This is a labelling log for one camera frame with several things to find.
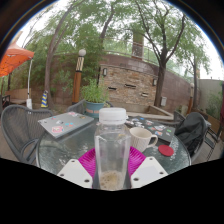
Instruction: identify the silver laptop with stickers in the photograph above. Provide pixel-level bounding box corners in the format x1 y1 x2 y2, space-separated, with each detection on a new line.
37 111 95 139

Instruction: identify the clear white-capped plastic bottle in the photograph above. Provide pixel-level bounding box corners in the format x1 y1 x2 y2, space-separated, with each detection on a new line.
93 107 132 192

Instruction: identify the blue yellow striped cone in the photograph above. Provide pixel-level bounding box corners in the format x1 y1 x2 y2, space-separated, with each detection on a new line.
40 90 50 109

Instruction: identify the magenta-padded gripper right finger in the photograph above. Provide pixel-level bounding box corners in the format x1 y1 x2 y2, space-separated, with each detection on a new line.
128 145 169 190

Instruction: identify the green plant in blue pot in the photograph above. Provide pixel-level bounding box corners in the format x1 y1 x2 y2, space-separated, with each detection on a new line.
79 79 109 119

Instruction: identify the orange canopy tent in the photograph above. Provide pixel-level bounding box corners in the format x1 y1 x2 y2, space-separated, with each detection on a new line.
0 46 35 78

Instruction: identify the white ribbed mug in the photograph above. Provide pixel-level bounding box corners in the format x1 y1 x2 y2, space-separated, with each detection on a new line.
129 126 159 153

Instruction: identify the wooden lamp post, globe light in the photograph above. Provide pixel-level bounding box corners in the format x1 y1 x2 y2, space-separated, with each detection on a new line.
71 48 87 105

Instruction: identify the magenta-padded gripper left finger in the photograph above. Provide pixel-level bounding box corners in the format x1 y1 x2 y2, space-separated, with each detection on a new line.
56 147 98 190

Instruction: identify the black laptop with stickers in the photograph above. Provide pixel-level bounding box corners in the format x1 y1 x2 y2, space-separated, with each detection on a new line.
124 115 176 143

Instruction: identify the flat round red coaster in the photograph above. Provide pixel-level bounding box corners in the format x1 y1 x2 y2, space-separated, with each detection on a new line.
157 144 175 158

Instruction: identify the black backpack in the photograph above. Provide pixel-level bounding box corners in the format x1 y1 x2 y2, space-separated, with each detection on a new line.
174 111 208 158

